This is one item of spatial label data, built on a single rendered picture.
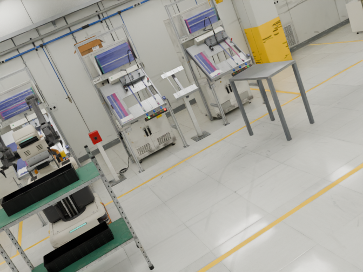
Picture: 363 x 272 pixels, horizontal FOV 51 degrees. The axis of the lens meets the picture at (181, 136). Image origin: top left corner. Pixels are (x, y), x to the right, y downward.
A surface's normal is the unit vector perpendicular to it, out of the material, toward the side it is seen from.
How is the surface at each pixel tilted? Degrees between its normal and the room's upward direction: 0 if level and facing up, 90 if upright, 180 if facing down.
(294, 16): 90
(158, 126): 90
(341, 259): 0
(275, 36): 91
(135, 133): 90
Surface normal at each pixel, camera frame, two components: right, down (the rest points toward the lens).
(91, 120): 0.36, 0.17
